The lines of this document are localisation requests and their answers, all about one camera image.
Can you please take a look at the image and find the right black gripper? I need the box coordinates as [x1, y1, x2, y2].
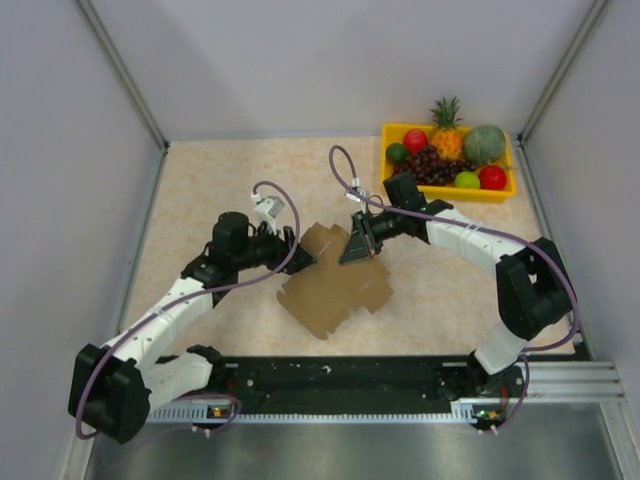
[340, 208, 405, 266]

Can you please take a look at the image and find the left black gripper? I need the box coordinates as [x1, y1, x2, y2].
[233, 221, 317, 276]

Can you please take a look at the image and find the brown cardboard box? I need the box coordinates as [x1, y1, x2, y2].
[276, 222, 394, 340]

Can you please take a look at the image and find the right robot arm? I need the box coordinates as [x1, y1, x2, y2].
[339, 173, 575, 396]

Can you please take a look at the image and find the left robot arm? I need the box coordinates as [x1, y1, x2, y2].
[68, 212, 315, 443]

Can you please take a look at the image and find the dark green lime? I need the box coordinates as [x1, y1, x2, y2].
[385, 142, 409, 165]

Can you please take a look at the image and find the purple grape bunch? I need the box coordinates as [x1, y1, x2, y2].
[391, 146, 475, 186]

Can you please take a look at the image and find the yellow plastic tray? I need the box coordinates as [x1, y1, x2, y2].
[379, 123, 517, 203]

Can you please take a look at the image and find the red apple back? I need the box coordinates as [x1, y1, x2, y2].
[402, 129, 429, 155]

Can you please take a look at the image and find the red apple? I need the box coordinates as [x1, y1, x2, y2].
[478, 165, 508, 191]
[402, 129, 429, 155]

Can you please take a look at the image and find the light green lime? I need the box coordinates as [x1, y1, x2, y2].
[453, 171, 481, 189]

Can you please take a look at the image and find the pineapple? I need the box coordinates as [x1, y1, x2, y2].
[430, 96, 464, 161]

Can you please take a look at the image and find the red apple front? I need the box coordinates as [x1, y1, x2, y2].
[478, 165, 508, 191]

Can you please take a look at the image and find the green melon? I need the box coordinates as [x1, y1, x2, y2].
[463, 124, 506, 166]

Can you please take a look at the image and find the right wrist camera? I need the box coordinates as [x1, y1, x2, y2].
[344, 177, 370, 214]

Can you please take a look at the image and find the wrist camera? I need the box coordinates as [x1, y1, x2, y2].
[251, 193, 285, 235]
[344, 177, 370, 214]

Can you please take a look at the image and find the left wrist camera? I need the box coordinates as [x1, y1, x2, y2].
[251, 193, 285, 235]

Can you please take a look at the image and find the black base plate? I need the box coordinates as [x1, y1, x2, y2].
[198, 356, 524, 416]

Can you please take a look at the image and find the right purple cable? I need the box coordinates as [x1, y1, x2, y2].
[327, 144, 581, 435]

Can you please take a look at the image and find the purple cable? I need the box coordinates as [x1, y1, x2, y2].
[327, 144, 581, 435]
[74, 179, 301, 441]

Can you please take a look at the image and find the white cable duct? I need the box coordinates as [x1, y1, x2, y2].
[147, 402, 478, 425]

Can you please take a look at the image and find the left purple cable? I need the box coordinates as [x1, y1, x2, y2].
[74, 179, 301, 441]

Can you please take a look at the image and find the aluminium frame rail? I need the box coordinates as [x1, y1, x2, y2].
[79, 362, 627, 401]

